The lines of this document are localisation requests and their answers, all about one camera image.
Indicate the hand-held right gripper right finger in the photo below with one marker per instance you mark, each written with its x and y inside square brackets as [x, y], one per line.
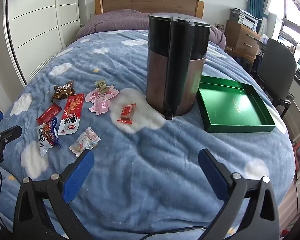
[212, 172]

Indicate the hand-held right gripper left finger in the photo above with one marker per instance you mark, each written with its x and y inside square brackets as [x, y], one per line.
[80, 172]

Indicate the clear pastel candy packet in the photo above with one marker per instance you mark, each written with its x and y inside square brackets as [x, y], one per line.
[85, 142]

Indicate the blue and white snack packet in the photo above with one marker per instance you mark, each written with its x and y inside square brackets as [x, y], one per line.
[48, 137]

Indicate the dark red sachet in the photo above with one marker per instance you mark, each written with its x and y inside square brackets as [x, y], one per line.
[48, 113]

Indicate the long red snack packet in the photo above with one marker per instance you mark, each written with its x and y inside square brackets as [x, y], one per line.
[72, 112]

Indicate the brown snack packet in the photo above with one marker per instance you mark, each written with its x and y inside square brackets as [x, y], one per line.
[63, 91]

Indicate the green shallow box tray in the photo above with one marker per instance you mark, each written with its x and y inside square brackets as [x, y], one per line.
[232, 107]

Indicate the pink cartoon shaped packet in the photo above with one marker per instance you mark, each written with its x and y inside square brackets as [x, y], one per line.
[100, 101]

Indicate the small red candy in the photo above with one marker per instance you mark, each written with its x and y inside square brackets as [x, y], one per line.
[127, 113]

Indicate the small green candy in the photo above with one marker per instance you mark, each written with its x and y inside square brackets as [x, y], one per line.
[102, 86]

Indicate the black and bronze electric kettle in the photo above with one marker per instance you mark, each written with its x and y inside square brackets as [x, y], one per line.
[172, 67]

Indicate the white wardrobe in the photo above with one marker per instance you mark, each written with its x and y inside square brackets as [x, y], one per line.
[37, 22]

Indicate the grey chair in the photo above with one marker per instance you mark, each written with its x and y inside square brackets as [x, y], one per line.
[277, 65]

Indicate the wooden drawer cabinet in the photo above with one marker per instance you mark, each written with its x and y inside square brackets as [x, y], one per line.
[241, 38]

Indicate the purple pillow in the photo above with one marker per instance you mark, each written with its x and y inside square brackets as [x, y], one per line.
[120, 21]

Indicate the grey printer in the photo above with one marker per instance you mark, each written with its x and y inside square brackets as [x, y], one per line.
[245, 20]

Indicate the wooden headboard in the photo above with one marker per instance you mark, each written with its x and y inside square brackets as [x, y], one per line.
[150, 2]

